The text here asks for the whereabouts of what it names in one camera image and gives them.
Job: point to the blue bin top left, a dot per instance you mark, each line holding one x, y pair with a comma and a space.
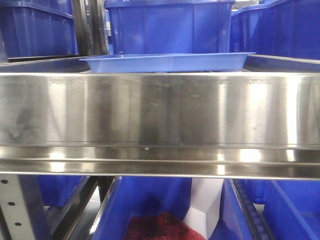
38, 28

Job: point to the blue bin top right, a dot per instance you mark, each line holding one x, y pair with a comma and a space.
285, 28

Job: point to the blue bin lower centre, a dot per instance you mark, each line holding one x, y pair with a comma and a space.
135, 196

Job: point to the dark shelf upright post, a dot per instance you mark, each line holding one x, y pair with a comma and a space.
90, 23

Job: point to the stainless steel shelf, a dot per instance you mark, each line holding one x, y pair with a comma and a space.
262, 122

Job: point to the blue bin lower left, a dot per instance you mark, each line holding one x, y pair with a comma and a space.
56, 190

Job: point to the grey perforated shelf post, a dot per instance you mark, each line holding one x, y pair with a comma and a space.
22, 207

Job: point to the blue plastic tray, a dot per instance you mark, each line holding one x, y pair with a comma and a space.
167, 63

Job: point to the blue bin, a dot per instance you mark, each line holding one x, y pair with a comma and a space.
38, 28
56, 190
285, 28
269, 210
170, 26
135, 196

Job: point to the blue bin lower right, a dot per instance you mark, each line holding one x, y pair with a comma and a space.
269, 210

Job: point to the blue bin centre top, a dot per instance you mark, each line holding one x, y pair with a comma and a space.
170, 26

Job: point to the red cloth in bin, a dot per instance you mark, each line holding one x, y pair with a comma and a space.
165, 226

